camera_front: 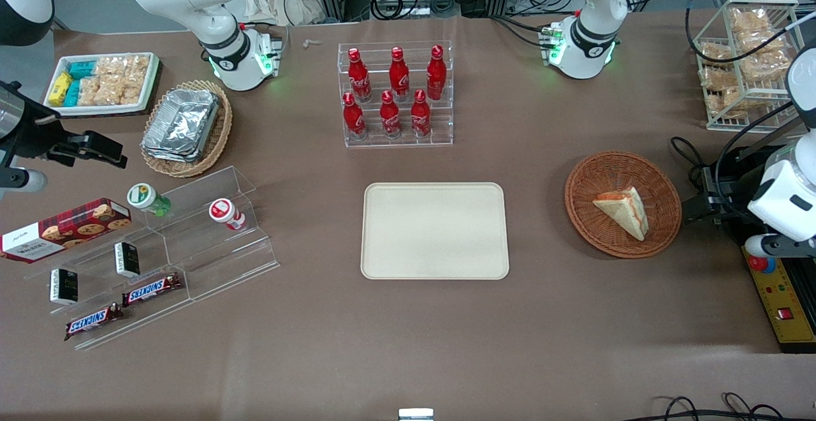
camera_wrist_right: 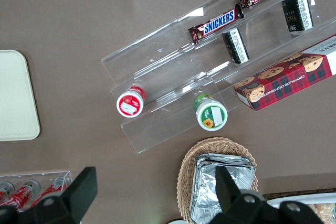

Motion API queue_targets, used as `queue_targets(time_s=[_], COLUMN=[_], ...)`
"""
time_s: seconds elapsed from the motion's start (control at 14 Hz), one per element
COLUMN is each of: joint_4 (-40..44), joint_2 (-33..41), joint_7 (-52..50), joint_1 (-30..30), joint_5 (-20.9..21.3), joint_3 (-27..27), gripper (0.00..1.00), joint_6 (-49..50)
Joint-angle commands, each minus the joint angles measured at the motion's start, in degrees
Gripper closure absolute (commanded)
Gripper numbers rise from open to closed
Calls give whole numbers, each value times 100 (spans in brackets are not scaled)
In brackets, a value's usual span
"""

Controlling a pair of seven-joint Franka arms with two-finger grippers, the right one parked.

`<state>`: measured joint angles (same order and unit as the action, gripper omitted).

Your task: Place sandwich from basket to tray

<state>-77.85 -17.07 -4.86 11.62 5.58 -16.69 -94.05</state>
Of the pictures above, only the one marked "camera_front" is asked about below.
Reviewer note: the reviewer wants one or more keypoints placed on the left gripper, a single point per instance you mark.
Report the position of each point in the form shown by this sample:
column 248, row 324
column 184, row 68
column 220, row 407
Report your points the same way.
column 732, row 205

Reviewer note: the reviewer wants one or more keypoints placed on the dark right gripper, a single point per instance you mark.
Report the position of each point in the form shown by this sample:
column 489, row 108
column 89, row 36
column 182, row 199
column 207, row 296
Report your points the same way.
column 32, row 137

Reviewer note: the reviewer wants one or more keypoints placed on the triangle sandwich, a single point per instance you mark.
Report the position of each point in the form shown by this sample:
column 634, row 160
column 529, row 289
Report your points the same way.
column 628, row 214

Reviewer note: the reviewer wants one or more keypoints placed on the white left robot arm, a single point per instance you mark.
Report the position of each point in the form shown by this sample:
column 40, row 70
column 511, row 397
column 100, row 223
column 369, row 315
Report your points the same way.
column 593, row 19

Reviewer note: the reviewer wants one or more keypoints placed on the white rectangular snack tray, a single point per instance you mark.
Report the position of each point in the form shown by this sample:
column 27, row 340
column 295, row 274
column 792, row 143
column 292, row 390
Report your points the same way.
column 150, row 89

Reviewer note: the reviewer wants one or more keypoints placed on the round brown wicker basket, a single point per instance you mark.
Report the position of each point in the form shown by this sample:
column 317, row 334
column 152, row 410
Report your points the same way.
column 593, row 229

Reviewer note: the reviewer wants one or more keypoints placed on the oval tan wicker basket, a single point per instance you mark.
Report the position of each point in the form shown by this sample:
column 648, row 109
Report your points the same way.
column 217, row 143

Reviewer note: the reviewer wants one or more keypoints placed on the beige rectangular tray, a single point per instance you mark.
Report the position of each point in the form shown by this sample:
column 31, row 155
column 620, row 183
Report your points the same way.
column 433, row 229

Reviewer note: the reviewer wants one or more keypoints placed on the black metal mounting block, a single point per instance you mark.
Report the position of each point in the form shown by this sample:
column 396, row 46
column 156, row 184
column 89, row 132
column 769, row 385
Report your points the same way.
column 739, row 172

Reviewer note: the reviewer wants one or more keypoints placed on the teal snack pack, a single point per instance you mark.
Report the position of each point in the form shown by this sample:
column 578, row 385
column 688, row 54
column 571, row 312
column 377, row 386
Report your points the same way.
column 83, row 69
column 72, row 93

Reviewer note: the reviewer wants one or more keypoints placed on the clear rice cracker bag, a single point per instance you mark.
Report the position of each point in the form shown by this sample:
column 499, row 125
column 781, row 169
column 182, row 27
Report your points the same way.
column 131, row 94
column 137, row 67
column 102, row 91
column 109, row 67

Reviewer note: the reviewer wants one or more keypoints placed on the yellow snack pack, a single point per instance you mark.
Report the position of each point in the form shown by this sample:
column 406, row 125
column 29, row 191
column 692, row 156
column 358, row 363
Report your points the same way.
column 60, row 88

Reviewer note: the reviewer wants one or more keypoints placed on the green cap drink bottle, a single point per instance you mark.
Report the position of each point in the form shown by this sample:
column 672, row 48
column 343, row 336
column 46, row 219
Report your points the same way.
column 145, row 198

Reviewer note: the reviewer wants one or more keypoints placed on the red tartan cookie box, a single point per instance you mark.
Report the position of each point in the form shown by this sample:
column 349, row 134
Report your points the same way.
column 64, row 229

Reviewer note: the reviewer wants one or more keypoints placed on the stack of foil trays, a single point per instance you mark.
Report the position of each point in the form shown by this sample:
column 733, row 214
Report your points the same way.
column 182, row 124

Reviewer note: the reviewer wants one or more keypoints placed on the bagged fried snack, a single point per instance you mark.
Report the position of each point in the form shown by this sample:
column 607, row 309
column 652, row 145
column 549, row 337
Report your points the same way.
column 768, row 57
column 723, row 103
column 749, row 20
column 717, row 78
column 714, row 52

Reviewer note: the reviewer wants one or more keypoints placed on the yellow emergency stop box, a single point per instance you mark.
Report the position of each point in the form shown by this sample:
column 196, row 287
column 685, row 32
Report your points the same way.
column 781, row 293

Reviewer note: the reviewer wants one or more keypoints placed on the small black box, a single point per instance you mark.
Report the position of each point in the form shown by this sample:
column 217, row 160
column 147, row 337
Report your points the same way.
column 64, row 286
column 127, row 259

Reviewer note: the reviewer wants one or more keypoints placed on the red cap drink bottle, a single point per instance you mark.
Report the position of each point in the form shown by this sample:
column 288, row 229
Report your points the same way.
column 224, row 213

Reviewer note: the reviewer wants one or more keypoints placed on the Snickers chocolate bar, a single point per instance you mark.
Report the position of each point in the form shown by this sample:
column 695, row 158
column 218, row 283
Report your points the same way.
column 92, row 322
column 152, row 289

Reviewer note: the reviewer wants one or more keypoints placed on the clear acrylic step stand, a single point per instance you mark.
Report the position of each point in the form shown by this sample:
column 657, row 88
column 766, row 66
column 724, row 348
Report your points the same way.
column 210, row 261

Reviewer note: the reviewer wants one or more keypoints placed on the small beige object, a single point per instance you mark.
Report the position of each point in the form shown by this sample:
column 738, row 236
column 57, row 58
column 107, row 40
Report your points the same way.
column 312, row 43

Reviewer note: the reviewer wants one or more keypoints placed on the red cola bottle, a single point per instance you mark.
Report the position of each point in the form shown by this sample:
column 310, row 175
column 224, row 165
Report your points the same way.
column 399, row 75
column 436, row 74
column 354, row 118
column 421, row 115
column 358, row 76
column 390, row 116

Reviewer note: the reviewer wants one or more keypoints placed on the clear acrylic bottle rack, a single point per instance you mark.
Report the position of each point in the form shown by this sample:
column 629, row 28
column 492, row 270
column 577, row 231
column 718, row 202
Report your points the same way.
column 440, row 121

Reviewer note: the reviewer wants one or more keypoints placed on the small silver metal object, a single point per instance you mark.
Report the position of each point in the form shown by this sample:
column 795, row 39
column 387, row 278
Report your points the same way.
column 415, row 414

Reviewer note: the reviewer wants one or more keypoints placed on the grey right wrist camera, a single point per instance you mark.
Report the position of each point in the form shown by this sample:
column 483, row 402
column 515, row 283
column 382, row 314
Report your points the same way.
column 22, row 182

